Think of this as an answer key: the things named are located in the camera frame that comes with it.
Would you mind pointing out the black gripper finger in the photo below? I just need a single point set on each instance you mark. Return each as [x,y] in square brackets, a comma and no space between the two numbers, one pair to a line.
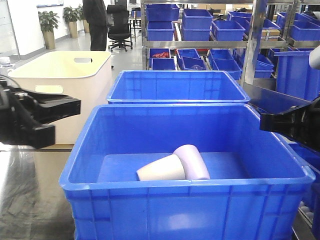
[300,124]

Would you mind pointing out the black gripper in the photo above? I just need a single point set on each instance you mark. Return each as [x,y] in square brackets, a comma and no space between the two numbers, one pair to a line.
[18,124]

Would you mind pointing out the purple plastic cup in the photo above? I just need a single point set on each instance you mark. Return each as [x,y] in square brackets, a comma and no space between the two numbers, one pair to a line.
[192,162]

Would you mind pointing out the cream white plastic cup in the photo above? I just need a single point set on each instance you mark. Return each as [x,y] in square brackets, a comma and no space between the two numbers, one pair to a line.
[166,168]

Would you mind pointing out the cream plastic storage bin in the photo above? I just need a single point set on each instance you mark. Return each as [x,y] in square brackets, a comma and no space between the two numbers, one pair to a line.
[85,75]

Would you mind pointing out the front blue plastic bin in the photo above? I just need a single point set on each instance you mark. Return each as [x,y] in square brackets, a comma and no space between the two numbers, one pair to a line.
[256,180]

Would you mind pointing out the blue plastic bin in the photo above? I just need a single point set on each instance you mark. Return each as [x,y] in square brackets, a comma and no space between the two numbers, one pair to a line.
[256,180]
[175,87]

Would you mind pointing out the clear water bottle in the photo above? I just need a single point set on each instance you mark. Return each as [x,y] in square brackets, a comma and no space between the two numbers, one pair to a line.
[6,66]

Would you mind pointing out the metal shelf rack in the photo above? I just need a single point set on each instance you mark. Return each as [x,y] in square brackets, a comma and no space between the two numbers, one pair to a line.
[252,43]

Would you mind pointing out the potted plant in tan pot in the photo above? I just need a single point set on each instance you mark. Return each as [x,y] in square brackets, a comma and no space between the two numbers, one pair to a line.
[48,21]

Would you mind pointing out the black office chair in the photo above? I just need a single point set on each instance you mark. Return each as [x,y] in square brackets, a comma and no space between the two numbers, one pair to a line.
[118,27]

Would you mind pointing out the person in black clothes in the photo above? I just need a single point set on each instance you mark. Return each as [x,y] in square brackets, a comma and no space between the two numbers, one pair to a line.
[95,14]

